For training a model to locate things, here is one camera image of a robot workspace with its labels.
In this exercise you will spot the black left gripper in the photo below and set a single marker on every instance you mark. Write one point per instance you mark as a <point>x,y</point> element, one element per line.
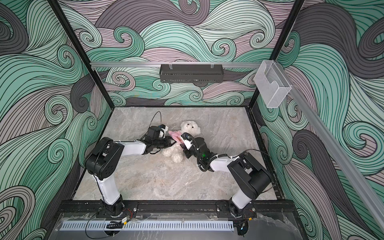
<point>169,142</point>

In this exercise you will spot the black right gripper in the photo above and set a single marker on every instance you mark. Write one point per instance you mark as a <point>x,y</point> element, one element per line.
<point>186,151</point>

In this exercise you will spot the pink knitted bear sweater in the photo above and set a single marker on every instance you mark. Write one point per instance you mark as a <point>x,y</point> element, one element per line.
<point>177,137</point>

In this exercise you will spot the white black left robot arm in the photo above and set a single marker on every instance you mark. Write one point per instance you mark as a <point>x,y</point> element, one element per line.
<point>105,156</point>

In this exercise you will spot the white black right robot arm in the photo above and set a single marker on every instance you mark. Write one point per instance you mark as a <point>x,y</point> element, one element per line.
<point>249,174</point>

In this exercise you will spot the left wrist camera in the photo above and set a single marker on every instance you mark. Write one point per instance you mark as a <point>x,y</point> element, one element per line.
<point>163,130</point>

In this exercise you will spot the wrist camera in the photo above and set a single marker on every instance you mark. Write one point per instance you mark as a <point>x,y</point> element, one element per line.
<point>163,130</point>
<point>188,140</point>

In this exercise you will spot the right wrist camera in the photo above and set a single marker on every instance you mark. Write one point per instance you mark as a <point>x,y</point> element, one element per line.
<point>188,140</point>

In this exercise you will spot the black perforated wall tray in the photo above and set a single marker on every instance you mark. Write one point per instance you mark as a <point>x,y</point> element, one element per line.
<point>191,74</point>

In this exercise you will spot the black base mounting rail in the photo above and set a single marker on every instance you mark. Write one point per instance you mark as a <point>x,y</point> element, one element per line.
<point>135,208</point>

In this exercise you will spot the aluminium rail back wall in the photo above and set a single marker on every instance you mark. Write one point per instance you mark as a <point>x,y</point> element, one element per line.
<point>137,64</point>

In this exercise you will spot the aluminium rail wall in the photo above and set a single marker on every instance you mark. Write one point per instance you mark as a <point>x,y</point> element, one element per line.
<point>137,64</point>
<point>311,110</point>

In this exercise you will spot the clear plastic wall bin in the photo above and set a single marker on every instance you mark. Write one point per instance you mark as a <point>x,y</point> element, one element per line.
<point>272,83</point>

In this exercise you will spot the white slotted cable duct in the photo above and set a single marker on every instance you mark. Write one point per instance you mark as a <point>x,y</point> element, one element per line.
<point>150,226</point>

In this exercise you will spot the black enclosure corner post right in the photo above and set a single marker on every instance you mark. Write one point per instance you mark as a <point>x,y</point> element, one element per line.
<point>287,27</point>

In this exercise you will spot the black enclosure corner post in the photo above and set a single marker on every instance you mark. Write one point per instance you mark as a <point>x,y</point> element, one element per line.
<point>78,47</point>
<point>287,27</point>

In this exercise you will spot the black enclosure corner post left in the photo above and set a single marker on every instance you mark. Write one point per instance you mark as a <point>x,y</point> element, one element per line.
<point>78,47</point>

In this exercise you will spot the aluminium rail right wall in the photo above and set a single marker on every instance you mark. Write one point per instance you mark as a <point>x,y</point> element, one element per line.
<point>311,110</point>

